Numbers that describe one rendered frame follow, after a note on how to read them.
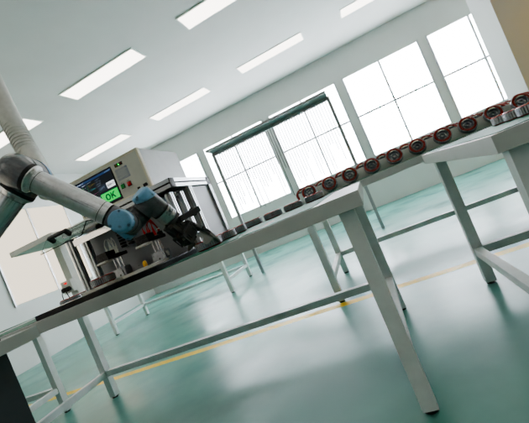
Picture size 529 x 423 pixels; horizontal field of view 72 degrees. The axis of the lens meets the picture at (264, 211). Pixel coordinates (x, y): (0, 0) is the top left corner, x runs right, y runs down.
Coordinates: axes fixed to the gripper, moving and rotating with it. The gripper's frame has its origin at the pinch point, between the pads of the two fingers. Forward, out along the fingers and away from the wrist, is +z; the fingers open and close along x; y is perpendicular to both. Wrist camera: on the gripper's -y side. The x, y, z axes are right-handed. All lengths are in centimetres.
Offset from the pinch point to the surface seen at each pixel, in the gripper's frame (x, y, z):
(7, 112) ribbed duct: -188, -108, -106
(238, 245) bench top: 27.3, 12.3, -5.2
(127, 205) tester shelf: -42, -17, -26
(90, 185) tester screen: -59, -23, -42
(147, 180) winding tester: -30.5, -27.2, -27.4
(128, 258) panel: -68, -7, -3
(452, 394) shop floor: 66, 32, 69
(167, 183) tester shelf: -19.5, -24.8, -21.7
